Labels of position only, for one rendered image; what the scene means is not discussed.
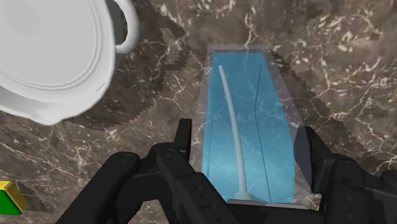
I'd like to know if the clear bottle with blue liquid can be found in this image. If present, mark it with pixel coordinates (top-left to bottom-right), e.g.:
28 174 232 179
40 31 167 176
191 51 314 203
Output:
192 44 314 208

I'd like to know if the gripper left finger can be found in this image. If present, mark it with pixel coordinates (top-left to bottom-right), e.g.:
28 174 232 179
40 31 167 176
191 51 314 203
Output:
55 118 240 224

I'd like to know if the white teapot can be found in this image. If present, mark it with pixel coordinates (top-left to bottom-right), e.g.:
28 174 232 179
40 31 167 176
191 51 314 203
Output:
0 0 140 127

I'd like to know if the green and yellow box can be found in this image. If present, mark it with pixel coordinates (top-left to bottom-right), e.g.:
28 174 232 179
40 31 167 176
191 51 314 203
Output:
0 180 29 216

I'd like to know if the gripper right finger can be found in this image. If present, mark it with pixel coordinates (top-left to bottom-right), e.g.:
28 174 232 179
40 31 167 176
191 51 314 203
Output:
293 125 397 224

